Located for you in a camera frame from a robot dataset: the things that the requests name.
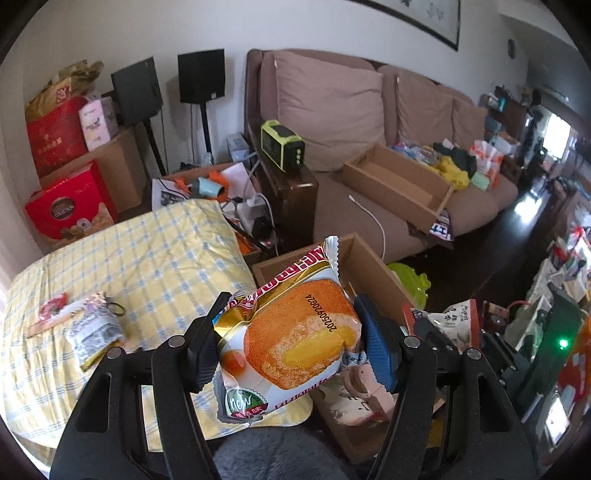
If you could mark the gold foil packet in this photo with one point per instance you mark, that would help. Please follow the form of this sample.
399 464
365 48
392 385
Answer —
94 363

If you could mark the large beige sofa cushion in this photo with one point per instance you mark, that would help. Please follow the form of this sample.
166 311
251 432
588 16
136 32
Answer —
332 106

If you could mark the white red snack packet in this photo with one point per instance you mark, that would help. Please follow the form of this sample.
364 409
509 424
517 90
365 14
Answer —
94 332

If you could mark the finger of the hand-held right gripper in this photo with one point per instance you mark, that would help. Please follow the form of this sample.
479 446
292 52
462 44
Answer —
496 346
434 334

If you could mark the large brown cardboard box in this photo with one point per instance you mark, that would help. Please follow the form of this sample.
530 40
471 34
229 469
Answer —
122 170

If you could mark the shallow cardboard tray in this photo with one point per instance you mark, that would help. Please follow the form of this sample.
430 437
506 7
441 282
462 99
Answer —
383 184

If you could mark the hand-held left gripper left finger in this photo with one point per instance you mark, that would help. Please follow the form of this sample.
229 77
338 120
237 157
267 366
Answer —
203 355

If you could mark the pale blue orange device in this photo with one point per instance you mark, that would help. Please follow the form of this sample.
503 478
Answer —
207 187

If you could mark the orange white plastic bag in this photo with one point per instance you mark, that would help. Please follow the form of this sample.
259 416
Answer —
487 159

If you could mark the black speaker stand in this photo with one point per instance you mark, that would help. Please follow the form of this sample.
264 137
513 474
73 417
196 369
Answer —
206 129
152 147

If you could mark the black cloth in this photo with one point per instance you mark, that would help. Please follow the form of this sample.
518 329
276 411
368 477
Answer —
461 159

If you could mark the framed ink painting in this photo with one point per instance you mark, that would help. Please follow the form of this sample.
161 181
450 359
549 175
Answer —
429 18

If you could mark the green portable radio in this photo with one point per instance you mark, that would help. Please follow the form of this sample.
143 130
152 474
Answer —
279 145

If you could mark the pile of colourful packets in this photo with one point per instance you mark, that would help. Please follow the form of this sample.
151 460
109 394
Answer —
415 152

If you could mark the white snack packet dark print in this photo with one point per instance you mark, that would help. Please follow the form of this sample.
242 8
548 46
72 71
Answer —
455 318

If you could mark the red gift bag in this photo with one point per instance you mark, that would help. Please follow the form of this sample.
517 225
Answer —
55 138

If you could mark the yellow plaid tablecloth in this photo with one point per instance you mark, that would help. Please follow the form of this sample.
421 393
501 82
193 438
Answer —
161 258

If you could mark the black speaker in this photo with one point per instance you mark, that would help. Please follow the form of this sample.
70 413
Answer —
136 92
201 76

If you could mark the cardboard box of clutter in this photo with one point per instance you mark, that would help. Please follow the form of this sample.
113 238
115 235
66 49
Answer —
171 196

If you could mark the orange cake snack bag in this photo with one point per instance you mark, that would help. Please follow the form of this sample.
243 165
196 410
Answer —
295 332

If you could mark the yellow plastic bag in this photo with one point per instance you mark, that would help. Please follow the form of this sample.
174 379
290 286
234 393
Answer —
450 170

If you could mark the green plastic toy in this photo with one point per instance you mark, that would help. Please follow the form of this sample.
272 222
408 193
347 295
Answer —
408 281

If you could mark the pile of assorted bags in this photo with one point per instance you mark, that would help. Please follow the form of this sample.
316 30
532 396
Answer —
568 267

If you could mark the black power adapter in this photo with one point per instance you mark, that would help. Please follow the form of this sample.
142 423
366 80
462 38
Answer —
263 228

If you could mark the black white patterned card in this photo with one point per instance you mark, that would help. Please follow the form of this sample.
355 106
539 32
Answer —
441 228

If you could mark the red gift box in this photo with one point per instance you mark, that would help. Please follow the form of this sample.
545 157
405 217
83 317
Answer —
69 207

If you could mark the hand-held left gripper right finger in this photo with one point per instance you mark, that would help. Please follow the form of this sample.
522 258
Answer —
376 346

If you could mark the wooden rolling pin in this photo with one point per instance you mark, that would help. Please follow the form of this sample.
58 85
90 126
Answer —
51 323

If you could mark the brown sofa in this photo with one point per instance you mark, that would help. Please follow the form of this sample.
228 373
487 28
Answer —
351 217

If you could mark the white pink box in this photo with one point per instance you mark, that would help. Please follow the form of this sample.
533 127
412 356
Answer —
97 122

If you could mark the pale blue box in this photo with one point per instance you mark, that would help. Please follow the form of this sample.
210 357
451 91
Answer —
239 146

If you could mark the gold crumpled bag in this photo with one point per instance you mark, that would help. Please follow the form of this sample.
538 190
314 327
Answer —
60 87

